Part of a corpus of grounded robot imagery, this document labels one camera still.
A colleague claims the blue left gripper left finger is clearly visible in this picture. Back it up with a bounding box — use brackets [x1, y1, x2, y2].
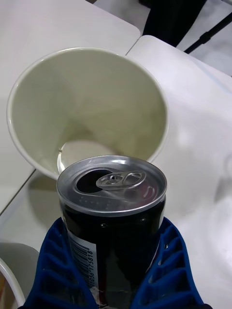
[23, 218, 100, 309]

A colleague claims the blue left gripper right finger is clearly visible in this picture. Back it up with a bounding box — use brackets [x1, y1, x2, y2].
[125, 216, 206, 309]

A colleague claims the black drink can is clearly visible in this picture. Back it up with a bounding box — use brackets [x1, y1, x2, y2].
[56, 154, 167, 309]

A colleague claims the grey plastic bin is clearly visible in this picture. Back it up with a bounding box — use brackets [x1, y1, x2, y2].
[0, 242, 41, 309]

